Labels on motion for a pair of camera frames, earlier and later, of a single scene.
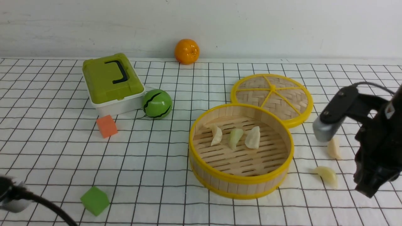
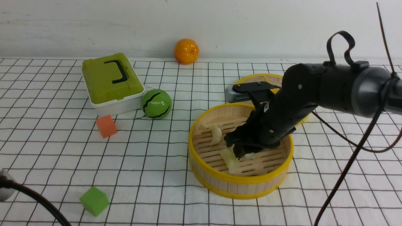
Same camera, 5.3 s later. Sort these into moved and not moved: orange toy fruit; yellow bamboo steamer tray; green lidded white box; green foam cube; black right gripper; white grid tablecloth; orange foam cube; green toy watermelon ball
Moved: black right gripper
Not moved: green lidded white box; white grid tablecloth; yellow bamboo steamer tray; orange foam cube; green foam cube; green toy watermelon ball; orange toy fruit
